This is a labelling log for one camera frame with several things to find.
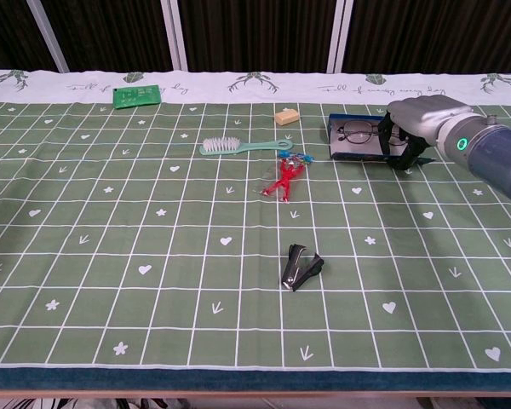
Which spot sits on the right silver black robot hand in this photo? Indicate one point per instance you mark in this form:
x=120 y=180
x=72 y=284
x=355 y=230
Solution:
x=426 y=119

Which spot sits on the black wire-frame eyeglasses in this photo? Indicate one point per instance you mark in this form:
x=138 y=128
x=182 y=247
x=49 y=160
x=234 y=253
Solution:
x=373 y=130

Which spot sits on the blue glasses case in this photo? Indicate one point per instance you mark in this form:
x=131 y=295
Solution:
x=357 y=156

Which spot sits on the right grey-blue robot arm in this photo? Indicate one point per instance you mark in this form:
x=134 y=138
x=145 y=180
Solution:
x=498 y=157

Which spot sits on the beige rectangular block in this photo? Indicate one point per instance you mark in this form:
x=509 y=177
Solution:
x=286 y=117

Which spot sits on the blue binder clips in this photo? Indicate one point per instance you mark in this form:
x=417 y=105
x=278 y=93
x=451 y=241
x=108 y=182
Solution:
x=286 y=153

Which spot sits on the red toy figure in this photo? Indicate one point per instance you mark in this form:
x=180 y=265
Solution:
x=286 y=179

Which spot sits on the black staple remover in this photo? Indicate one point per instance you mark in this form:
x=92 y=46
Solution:
x=298 y=268

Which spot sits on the mint green brush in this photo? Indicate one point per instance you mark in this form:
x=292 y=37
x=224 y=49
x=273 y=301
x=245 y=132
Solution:
x=221 y=146

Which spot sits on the green circuit board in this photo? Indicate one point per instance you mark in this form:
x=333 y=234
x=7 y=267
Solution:
x=136 y=97

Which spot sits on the green checked tablecloth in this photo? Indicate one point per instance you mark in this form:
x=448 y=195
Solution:
x=110 y=255

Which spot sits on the white metal frame post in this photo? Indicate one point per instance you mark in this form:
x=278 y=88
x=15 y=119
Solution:
x=47 y=34
x=338 y=38
x=173 y=34

